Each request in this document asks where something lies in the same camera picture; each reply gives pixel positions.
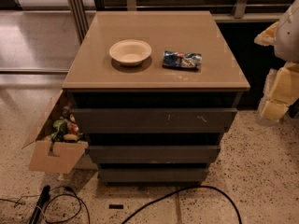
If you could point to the grey bottom drawer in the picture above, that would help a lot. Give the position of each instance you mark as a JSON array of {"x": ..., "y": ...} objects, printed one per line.
[{"x": 152, "y": 175}]

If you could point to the cardboard box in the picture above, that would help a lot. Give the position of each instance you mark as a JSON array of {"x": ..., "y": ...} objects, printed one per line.
[{"x": 48, "y": 157}]

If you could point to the grey top drawer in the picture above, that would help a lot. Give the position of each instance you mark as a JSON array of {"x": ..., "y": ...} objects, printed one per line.
[{"x": 154, "y": 120}]

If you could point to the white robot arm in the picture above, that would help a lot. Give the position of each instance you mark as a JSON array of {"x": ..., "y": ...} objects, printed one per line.
[{"x": 286, "y": 47}]

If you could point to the grey drawer cabinet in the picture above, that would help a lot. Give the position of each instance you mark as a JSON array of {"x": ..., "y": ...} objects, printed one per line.
[{"x": 95, "y": 80}]

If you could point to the grey drawer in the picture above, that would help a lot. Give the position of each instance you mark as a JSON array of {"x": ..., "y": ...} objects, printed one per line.
[
  {"x": 152, "y": 175},
  {"x": 154, "y": 120},
  {"x": 153, "y": 154}
]

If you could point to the toy items in box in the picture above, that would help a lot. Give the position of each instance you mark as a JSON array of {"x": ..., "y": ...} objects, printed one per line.
[{"x": 66, "y": 128}]

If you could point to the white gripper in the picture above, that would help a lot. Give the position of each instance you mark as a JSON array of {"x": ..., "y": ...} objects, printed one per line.
[{"x": 288, "y": 37}]

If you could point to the blue crumpled chip bag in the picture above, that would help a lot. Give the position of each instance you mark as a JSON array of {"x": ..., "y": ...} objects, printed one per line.
[{"x": 180, "y": 60}]

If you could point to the small black floor tag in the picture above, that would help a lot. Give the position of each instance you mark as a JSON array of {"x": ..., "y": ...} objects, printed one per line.
[{"x": 115, "y": 206}]

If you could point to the white paper bowl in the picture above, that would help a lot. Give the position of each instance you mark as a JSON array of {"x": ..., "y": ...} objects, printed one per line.
[{"x": 130, "y": 52}]

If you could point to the black rod on floor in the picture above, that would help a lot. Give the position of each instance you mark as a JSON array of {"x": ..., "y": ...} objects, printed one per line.
[{"x": 43, "y": 198}]

